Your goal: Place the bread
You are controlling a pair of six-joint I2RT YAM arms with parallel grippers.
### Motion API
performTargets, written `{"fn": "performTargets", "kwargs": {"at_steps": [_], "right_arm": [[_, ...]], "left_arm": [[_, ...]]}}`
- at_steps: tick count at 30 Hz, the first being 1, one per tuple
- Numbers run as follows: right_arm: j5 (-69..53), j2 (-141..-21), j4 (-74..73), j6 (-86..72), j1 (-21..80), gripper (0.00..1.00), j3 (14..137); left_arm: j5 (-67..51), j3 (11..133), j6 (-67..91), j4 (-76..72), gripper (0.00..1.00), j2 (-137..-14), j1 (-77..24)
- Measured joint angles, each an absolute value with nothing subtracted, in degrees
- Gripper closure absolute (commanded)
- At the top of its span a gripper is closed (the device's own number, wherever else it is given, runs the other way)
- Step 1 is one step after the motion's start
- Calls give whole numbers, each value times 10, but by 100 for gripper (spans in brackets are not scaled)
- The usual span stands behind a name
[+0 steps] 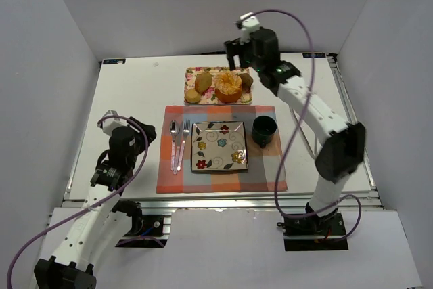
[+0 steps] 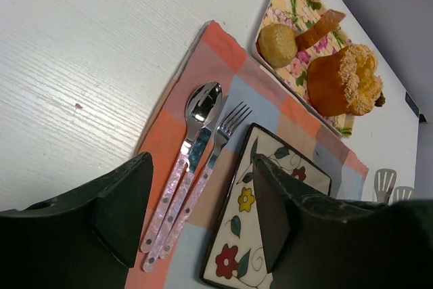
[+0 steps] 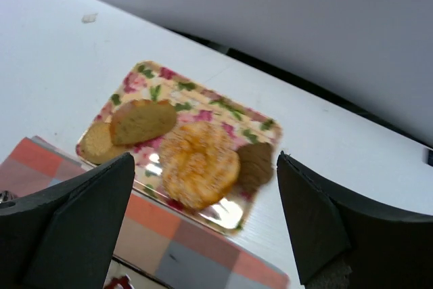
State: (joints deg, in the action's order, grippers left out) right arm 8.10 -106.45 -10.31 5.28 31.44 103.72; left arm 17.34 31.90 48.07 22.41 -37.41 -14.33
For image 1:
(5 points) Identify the spoon with pink handle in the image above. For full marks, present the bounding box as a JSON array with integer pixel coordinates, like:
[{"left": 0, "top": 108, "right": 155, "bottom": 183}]
[{"left": 170, "top": 120, "right": 179, "bottom": 175}]

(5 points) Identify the small yellow muffin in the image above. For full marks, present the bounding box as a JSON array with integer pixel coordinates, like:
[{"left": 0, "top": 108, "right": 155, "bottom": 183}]
[{"left": 184, "top": 89, "right": 201, "bottom": 104}]

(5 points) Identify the right blue table label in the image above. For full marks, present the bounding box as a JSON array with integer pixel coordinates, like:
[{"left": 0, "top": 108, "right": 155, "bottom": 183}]
[{"left": 302, "top": 52, "right": 327, "bottom": 58}]

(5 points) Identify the floral serving tray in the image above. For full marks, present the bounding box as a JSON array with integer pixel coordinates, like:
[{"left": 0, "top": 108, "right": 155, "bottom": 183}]
[{"left": 184, "top": 67, "right": 252, "bottom": 105}]

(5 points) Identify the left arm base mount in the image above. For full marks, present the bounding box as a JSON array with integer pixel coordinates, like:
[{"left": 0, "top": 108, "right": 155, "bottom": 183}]
[{"left": 112, "top": 200, "right": 171, "bottom": 248}]

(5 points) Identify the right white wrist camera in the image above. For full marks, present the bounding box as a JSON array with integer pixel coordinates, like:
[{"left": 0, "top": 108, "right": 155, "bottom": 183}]
[{"left": 235, "top": 12, "right": 260, "bottom": 45}]

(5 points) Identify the aluminium table frame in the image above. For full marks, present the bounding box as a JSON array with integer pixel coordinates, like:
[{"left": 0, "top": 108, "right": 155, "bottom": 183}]
[{"left": 69, "top": 53, "right": 371, "bottom": 215}]

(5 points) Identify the square floral plate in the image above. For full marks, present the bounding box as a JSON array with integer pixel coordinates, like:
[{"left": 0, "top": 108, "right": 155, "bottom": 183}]
[{"left": 190, "top": 120, "right": 248, "bottom": 173}]

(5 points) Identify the fork with pink handle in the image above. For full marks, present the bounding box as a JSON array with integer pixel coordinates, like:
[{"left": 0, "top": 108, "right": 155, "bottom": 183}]
[{"left": 177, "top": 119, "right": 191, "bottom": 173}]

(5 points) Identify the left blue table label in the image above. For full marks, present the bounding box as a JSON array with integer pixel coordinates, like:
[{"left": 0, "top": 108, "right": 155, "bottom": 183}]
[{"left": 102, "top": 58, "right": 126, "bottom": 65}]

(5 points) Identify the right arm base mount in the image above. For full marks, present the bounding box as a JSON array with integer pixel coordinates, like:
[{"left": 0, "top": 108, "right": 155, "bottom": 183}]
[{"left": 277, "top": 213, "right": 348, "bottom": 252}]

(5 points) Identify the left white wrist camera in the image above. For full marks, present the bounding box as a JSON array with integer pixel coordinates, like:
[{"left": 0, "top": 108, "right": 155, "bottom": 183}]
[{"left": 97, "top": 110, "right": 128, "bottom": 137}]

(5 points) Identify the oval herb bread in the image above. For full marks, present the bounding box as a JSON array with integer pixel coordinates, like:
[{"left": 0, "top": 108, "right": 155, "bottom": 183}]
[{"left": 195, "top": 72, "right": 213, "bottom": 94}]

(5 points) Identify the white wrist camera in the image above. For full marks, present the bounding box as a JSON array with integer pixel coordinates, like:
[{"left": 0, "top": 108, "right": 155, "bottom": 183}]
[
  {"left": 97, "top": 110, "right": 128, "bottom": 137},
  {"left": 235, "top": 12, "right": 260, "bottom": 45}
]

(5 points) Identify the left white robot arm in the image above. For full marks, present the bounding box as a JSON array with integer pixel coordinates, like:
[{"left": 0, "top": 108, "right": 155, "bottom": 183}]
[{"left": 34, "top": 111, "right": 157, "bottom": 288}]

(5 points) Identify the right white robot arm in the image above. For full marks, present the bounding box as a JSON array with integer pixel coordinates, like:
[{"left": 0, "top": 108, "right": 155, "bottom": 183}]
[{"left": 224, "top": 27, "right": 366, "bottom": 224}]

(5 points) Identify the orange sugar-topped bun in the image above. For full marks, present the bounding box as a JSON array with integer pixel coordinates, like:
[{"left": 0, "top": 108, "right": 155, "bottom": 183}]
[{"left": 214, "top": 71, "right": 242, "bottom": 104}]

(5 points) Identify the blue table label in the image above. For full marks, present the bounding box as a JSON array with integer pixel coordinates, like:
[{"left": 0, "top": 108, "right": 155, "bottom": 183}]
[
  {"left": 302, "top": 52, "right": 327, "bottom": 58},
  {"left": 102, "top": 58, "right": 126, "bottom": 65}
]

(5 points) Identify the brown chocolate pastry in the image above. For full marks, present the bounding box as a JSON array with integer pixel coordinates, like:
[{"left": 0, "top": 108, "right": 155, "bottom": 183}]
[{"left": 239, "top": 73, "right": 254, "bottom": 89}]

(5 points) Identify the checkered orange placemat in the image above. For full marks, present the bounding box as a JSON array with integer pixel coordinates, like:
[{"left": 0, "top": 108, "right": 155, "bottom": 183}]
[{"left": 156, "top": 106, "right": 287, "bottom": 194}]

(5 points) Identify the dark green mug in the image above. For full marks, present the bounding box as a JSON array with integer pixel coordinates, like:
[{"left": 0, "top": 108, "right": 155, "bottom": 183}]
[{"left": 252, "top": 116, "right": 277, "bottom": 148}]

